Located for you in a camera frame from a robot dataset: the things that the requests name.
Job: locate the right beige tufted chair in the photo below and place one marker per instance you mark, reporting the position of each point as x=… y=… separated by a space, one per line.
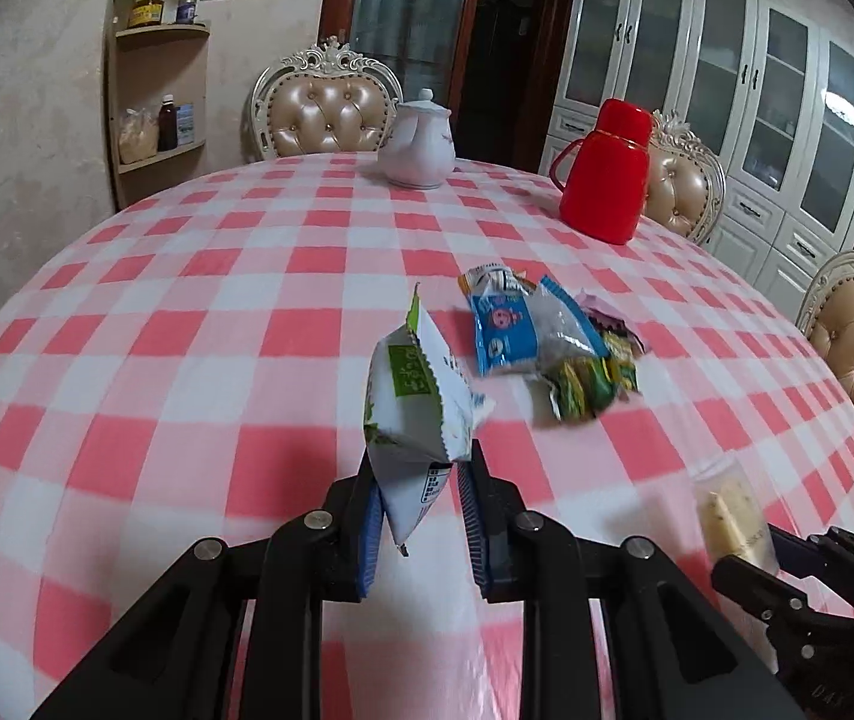
x=686 y=185

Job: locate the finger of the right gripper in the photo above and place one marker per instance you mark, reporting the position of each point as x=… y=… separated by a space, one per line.
x=762 y=595
x=813 y=556

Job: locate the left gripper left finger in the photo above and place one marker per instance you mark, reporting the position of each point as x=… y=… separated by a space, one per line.
x=234 y=631

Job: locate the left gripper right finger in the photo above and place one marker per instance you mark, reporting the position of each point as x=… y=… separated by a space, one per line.
x=598 y=615

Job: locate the far beige tufted chair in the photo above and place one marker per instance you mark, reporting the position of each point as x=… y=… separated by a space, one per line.
x=326 y=98

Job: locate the small blue snack packet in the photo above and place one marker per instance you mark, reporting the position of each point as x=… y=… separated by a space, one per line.
x=529 y=330

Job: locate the silver orange snack packet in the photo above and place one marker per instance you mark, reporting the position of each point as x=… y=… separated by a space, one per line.
x=495 y=279

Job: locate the yellow jar on shelf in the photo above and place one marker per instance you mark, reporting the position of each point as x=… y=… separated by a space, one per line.
x=145 y=13

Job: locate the red white checkered tablecloth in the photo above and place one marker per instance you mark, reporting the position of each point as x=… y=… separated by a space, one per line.
x=196 y=366

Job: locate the pink snack packet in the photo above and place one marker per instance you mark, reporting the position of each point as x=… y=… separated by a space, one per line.
x=607 y=318

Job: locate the white glass-door cabinet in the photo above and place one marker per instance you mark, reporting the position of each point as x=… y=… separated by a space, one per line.
x=766 y=85

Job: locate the dark wooden glass door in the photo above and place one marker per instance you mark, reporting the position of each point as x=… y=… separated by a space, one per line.
x=494 y=63

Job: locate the white green milk packet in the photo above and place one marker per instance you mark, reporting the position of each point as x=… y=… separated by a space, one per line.
x=421 y=415

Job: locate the wooden corner shelf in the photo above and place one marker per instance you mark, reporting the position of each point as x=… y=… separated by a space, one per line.
x=142 y=65

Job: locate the dark bottle on shelf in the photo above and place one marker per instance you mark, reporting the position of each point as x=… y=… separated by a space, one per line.
x=167 y=121

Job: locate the clear biscuit packet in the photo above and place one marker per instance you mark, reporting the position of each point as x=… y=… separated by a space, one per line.
x=730 y=516

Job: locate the red thermos jug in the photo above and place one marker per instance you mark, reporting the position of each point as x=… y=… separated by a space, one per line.
x=602 y=177

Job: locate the white ceramic teapot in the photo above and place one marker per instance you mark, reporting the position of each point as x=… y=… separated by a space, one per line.
x=419 y=152

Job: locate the small blue box on shelf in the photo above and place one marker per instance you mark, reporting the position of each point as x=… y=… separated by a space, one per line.
x=185 y=125

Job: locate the bagged food on shelf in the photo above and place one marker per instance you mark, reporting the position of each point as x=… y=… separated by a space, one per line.
x=138 y=135

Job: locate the green candy packet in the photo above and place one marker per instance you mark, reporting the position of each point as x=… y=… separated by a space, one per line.
x=625 y=349
x=580 y=388

